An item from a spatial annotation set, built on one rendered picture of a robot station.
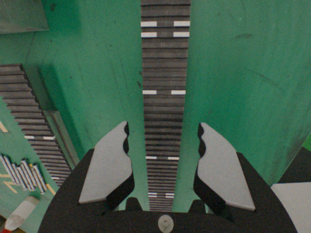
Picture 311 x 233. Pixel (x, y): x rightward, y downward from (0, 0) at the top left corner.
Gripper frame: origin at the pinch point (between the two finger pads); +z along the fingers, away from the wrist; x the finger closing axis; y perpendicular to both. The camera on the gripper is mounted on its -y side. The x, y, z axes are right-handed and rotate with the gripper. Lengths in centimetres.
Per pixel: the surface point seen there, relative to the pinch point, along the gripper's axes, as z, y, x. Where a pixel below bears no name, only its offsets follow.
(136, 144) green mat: 5.6, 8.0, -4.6
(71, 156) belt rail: 4.7, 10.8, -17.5
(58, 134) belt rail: 3.6, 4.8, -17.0
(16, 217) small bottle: 0.0, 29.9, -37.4
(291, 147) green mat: 5.6, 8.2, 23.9
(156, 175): 2.4, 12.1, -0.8
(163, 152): 2.1, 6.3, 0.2
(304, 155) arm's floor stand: 15.0, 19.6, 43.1
